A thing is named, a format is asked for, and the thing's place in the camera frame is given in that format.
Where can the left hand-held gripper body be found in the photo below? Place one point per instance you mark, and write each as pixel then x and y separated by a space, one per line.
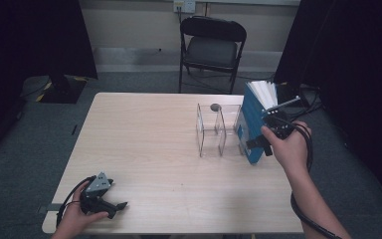
pixel 97 184

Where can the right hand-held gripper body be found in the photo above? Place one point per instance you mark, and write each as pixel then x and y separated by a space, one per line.
pixel 280 127

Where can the blue book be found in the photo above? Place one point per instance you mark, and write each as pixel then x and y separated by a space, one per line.
pixel 253 119

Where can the clear acrylic book rack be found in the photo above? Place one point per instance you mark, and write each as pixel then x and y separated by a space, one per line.
pixel 222 139

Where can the person's right hand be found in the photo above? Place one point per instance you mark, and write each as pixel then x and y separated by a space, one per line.
pixel 293 152

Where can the person's left hand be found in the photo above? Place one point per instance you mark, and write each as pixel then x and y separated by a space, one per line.
pixel 74 217

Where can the black stand base striped tape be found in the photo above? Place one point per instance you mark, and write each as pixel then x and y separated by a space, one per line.
pixel 286 89
pixel 63 93

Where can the grey tape piece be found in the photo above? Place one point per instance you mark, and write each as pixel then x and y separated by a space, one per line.
pixel 50 207

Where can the grey round disc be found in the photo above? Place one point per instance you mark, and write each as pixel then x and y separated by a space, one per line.
pixel 215 107

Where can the black marker pen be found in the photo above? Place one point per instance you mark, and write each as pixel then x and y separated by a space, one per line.
pixel 74 129

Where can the black folding chair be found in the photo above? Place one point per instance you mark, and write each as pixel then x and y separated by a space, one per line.
pixel 212 51

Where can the black curtain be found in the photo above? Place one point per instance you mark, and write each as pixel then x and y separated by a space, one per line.
pixel 30 33
pixel 361 66

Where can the white wall socket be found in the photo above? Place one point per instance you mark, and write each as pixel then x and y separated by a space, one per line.
pixel 189 6

